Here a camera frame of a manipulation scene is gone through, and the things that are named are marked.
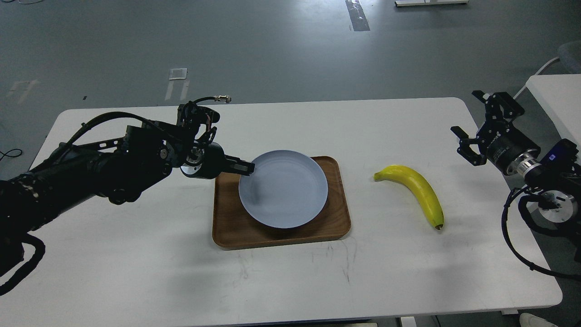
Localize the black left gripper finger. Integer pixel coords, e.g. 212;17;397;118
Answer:
223;155;255;176

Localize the grey office chair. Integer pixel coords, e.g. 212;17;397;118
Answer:
533;40;581;76

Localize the light blue plate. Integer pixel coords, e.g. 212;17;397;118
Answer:
238;150;329;228

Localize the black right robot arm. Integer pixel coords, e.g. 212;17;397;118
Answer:
451;90;580;262

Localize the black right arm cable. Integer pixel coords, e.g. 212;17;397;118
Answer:
501;186;581;282

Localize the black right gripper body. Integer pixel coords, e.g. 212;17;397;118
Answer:
477;123;540;175

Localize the yellow banana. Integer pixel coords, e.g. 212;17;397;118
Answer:
372;165;445;230

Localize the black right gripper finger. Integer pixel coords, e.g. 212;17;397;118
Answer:
472;90;525;124
450;126;487;166

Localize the white furniture base top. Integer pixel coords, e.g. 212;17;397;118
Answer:
394;0;470;8

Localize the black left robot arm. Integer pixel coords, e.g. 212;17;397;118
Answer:
0;95;255;295

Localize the white shoe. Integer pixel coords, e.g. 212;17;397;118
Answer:
519;313;557;327

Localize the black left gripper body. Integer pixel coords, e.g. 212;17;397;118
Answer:
180;142;226;179

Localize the brown wooden tray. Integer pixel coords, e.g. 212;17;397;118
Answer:
212;156;351;250

